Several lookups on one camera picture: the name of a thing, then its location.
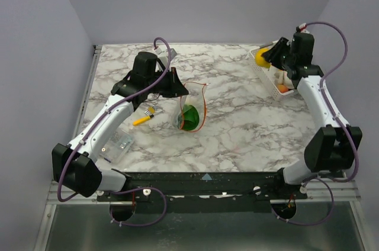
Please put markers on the white perforated plastic basket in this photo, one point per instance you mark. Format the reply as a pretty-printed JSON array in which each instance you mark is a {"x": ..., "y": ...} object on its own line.
[{"x": 267, "y": 77}]

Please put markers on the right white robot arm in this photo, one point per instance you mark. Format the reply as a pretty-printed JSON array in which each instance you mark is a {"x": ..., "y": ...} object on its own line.
[{"x": 334, "y": 147}]

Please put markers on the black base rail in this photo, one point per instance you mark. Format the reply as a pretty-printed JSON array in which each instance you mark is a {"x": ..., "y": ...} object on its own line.
[{"x": 202, "y": 192}]

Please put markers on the clear zip bag orange zipper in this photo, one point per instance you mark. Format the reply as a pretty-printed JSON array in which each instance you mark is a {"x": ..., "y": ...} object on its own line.
[{"x": 195, "y": 97}]

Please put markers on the yellow round lemon toy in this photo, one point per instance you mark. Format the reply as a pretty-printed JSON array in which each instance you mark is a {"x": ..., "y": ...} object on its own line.
[{"x": 259, "y": 60}]

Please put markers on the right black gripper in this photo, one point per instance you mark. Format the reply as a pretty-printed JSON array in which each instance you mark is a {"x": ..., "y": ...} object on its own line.
[{"x": 282, "y": 52}]

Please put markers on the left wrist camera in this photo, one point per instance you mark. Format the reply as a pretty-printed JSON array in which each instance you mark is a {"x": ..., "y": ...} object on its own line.
[{"x": 163, "y": 53}]

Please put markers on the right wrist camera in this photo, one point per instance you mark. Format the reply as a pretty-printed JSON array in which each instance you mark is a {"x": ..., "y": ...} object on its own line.
[{"x": 302, "y": 28}]

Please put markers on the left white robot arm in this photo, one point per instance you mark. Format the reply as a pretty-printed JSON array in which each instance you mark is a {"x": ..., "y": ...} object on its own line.
[{"x": 74, "y": 164}]

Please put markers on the white green bok choy toy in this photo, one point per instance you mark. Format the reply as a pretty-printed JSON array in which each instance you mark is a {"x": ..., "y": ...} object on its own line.
[{"x": 189, "y": 118}]

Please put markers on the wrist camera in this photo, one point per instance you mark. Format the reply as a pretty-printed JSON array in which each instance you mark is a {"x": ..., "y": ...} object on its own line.
[
  {"x": 302, "y": 28},
  {"x": 163, "y": 53}
]

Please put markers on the clear plastic screw box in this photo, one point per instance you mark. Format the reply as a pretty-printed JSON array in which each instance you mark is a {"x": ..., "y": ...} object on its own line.
[{"x": 116, "y": 147}]

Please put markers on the white dumpling toy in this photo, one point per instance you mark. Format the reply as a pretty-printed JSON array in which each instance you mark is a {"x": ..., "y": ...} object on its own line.
[{"x": 281, "y": 78}]

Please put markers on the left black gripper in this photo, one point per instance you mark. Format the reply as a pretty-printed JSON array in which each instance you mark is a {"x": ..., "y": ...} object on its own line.
[{"x": 171, "y": 93}]

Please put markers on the orange peach toy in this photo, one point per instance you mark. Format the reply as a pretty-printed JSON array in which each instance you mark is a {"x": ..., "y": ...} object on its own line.
[{"x": 282, "y": 88}]

